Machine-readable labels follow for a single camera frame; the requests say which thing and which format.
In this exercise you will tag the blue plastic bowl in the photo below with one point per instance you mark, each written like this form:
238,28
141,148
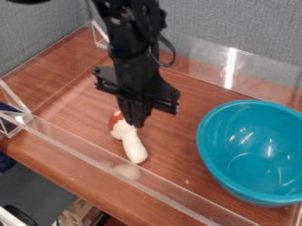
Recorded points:
249,142

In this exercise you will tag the clear acrylic left barrier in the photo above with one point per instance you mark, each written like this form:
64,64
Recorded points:
48,72

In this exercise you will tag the clear acrylic barrier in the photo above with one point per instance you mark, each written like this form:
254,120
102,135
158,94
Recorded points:
48,72
242,72
131,193

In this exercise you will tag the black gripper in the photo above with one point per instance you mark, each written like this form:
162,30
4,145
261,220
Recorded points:
134,81

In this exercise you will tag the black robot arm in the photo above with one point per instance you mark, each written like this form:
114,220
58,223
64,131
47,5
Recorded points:
134,25

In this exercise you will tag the black white device below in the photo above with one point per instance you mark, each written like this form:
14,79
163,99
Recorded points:
15,217

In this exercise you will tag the wooden crate below table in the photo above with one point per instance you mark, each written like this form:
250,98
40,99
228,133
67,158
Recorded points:
81,214

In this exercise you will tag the clear acrylic back barrier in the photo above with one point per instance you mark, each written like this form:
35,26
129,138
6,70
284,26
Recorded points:
242,72

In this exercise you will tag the white brown toy mushroom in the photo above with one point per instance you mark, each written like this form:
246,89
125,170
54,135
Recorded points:
125,132

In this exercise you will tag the clear acrylic front barrier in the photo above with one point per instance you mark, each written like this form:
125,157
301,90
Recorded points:
131,193

